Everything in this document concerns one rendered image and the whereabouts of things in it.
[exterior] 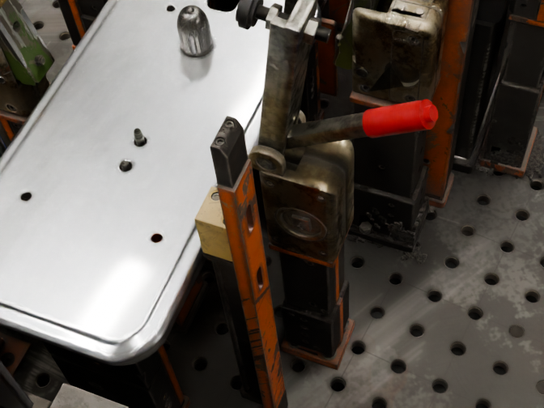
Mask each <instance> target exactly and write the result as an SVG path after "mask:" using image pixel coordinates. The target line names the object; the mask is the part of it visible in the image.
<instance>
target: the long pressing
mask: <svg viewBox="0 0 544 408"><path fill-rule="evenodd" d="M209 2H210V0H108V1H107V2H106V3H105V4H104V6H103V8H102V9H101V11H100V13H99V14H98V15H97V16H96V18H95V20H94V21H93V22H92V24H91V26H90V27H89V28H88V30H87V31H86V33H85V34H84V36H83V38H82V39H81V40H80V42H79V43H78V44H77V46H76V47H75V49H74V51H73V52H72V54H71V55H70V56H69V57H68V59H67V60H66V62H65V64H64V65H63V67H62V68H61V69H60V71H59V72H58V74H57V75H56V77H55V78H54V80H53V81H52V82H51V84H50V85H49V87H48V89H47V90H46V92H45V93H44V95H43V96H42V97H41V98H40V100H39V102H38V103H37V105H36V107H35V108H34V109H33V110H32V112H31V113H30V115H29V116H28V118H27V120H26V121H25V122H24V124H23V125H22V127H21V128H20V129H19V131H18V133H17V134H16V135H15V137H14V138H13V140H12V141H11V143H10V145H9V146H8V147H7V149H6V150H5V151H4V153H3V154H2V156H1V158H0V326H1V327H4V328H7V329H10V330H13V331H15V332H17V333H20V334H24V335H26V336H28V337H31V338H35V339H37V340H40V341H42V342H46V343H48V344H51V345H53V346H57V347H59V348H62V349H64V350H67V351H70V352H73V353H75V354H77V355H81V356H84V357H86V358H89V359H93V360H95V361H97V362H100V363H104V364H107V365H111V366H125V365H131V364H134V363H138V362H141V361H143V360H144V359H147V358H149V357H150V356H151V355H153V354H154V353H155V352H156V351H157V350H158V349H159V348H160V347H161V346H162V345H163V344H164V342H165V341H166V339H167V338H168V335H169V334H170V332H171V330H172V327H173V326H174V324H175V322H176V319H177V318H178V316H179V314H180V312H181V309H182V308H183V306H184V304H185V301H186V300H187V298H188V296H189V293H190V292H191V290H192V288H193V285H194V284H195V282H196V280H197V278H198V275H199V274H200V272H201V270H202V267H203V266H204V264H205V262H206V259H207V258H205V257H204V256H203V251H202V246H201V242H200V239H199V235H198V230H197V227H196V223H195V220H194V218H195V216H196V215H197V213H198V211H199V209H200V207H201V205H202V203H203V201H204V199H205V197H206V195H207V194H208V192H209V190H210V187H211V186H213V187H215V188H217V187H218V185H219V184H217V180H216V175H215V169H214V165H213V160H212V156H211V153H210V145H211V143H212V142H213V141H214V139H215V136H216V134H217V133H218V131H219V129H220V127H221V125H222V124H223V121H224V119H225V118H226V116H230V117H234V118H236V119H237V120H238V122H239V123H240V124H241V125H242V126H243V128H244V137H245V143H246V148H247V154H248V158H249V153H250V151H251V150H252V148H253V147H254V146H257V145H258V137H259V129H260V121H261V106H262V97H263V89H264V81H265V72H266V57H267V49H268V40H269V33H270V30H268V29H265V26H266V22H265V21H262V20H258V21H257V23H256V25H255V26H254V27H251V28H250V29H249V30H246V29H243V28H240V27H238V22H236V9H237V7H238V4H237V6H236V8H235V9H234V10H233V11H228V12H225V11H218V10H214V9H211V8H209V7H208V4H209ZM188 5H195V6H199V7H200V8H201V9H203V11H204V12H205V13H206V16H207V18H208V19H209V23H210V31H211V35H212V40H213V42H214V46H213V48H212V50H211V51H210V52H209V53H208V54H206V55H204V56H201V57H189V56H187V55H185V54H184V53H182V51H181V43H180V39H179V36H178V31H177V26H176V22H177V17H178V15H179V13H180V11H181V9H182V8H183V7H185V6H188ZM169 6H174V7H175V10H174V11H167V8H168V7H169ZM136 128H139V129H140V130H141V131H142V134H143V137H144V138H146V139H147V143H146V144H145V145H143V146H141V147H138V146H136V145H135V144H134V140H135V138H134V129H136ZM122 160H127V161H128V162H130V163H132V168H131V169H130V170H129V171H127V172H123V171H121V170H120V168H119V167H120V165H121V161H122ZM24 193H30V194H31V195H32V197H31V198H30V199H29V200H27V201H23V200H21V196H22V195H23V194H24ZM154 234H160V235H161V236H162V240H161V241H160V242H158V243H154V242H152V241H151V237H152V236H153V235H154Z"/></svg>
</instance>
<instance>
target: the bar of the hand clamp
mask: <svg viewBox="0 0 544 408"><path fill-rule="evenodd" d="M317 2H318V0H285V2H284V10H283V6H282V5H279V4H278V3H274V4H273V5H272V6H271V7H270V8H269V7H267V6H263V4H264V0H240V1H239V3H238V7H237V9H236V22H238V27H240V28H243V29H246V30H249V29H250V28H251V27H254V26H255V25H256V23H257V21H258V20H262V21H265V22H266V26H265V29H268V30H270V33H269V40H268V49H267V57H266V72H265V81H264V89H263V97H262V106H261V121H260V129H259V137H258V145H262V146H266V147H271V148H274V149H275V150H277V151H279V152H280V153H281V154H282V155H283V156H284V155H285V150H286V144H287V135H288V134H289V132H290V129H291V127H292V125H294V124H298V120H299V115H300V106H301V101H302V96H303V90H304V81H305V76H306V71H307V66H308V56H309V51H310V46H311V45H313V44H314V43H315V41H316V40H318V41H321V42H324V43H326V44H327V43H328V41H329V39H330V36H331V32H332V29H329V28H325V27H322V26H321V21H322V19H319V18H317V17H315V16H316V11H317ZM282 11H283V12H282Z"/></svg>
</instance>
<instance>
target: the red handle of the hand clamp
mask: <svg viewBox="0 0 544 408"><path fill-rule="evenodd" d="M437 119H438V110H437V108H436V106H435V105H433V103H432V102H431V101H430V100H428V99H425V100H416V101H411V102H406V103H401V104H393V105H388V106H384V107H379V108H370V109H368V110H366V111H365V112H364V113H356V114H351V115H346V116H341V117H332V118H327V119H323V120H318V121H310V122H305V123H299V124H294V125H292V127H291V129H290V132H289V134H288V135H287V144H286V150H287V149H292V148H296V147H306V146H311V145H317V144H322V143H328V142H337V141H343V140H348V139H354V138H364V137H369V138H379V137H384V136H389V135H395V134H405V133H411V132H416V131H422V130H431V129H432V128H433V127H434V125H435V123H436V121H437Z"/></svg>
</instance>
